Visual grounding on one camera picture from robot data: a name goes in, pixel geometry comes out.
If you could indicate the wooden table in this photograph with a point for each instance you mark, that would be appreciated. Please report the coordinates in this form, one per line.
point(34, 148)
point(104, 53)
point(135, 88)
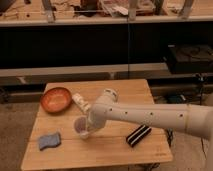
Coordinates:
point(104, 148)

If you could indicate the orange ceramic bowl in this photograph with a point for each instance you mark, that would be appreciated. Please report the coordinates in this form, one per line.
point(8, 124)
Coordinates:
point(56, 100)

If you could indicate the blue sponge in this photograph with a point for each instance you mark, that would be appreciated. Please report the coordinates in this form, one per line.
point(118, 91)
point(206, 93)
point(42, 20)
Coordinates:
point(49, 141)

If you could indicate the black box on shelf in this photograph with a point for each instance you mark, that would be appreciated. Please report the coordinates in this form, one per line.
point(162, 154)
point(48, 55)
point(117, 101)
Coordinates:
point(185, 59)

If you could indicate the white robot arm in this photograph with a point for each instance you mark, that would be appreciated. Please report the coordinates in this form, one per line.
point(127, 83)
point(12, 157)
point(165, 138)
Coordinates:
point(191, 119)

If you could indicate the black white striped block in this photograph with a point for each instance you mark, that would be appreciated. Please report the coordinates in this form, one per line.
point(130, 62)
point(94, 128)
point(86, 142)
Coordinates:
point(137, 135)

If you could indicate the white tube bottle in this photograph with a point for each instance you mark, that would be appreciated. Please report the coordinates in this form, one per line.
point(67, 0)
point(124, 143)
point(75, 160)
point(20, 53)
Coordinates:
point(83, 105)

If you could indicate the black power adapter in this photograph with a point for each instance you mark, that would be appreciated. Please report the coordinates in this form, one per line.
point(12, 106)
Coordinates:
point(175, 99)

